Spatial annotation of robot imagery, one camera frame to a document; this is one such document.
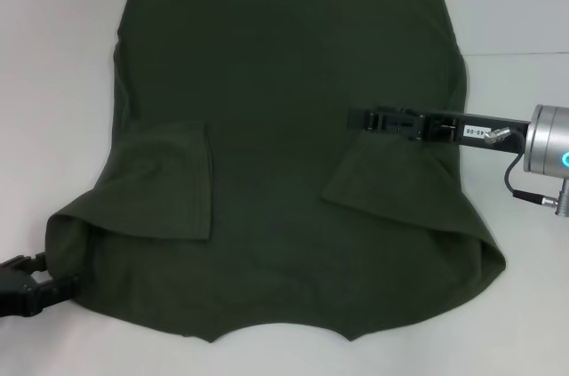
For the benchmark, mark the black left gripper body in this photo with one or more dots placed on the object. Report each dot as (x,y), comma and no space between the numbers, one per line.
(15,291)

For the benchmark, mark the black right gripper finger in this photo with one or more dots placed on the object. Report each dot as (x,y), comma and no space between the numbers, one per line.
(360,118)

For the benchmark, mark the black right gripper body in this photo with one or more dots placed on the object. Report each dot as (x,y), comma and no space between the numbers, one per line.
(480,133)

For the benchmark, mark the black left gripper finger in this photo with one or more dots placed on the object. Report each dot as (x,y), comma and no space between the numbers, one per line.
(55,289)
(34,262)

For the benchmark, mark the dark green shirt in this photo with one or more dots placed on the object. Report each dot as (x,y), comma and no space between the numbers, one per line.
(275,60)

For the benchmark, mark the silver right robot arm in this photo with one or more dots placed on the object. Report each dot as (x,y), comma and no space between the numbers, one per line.
(547,140)

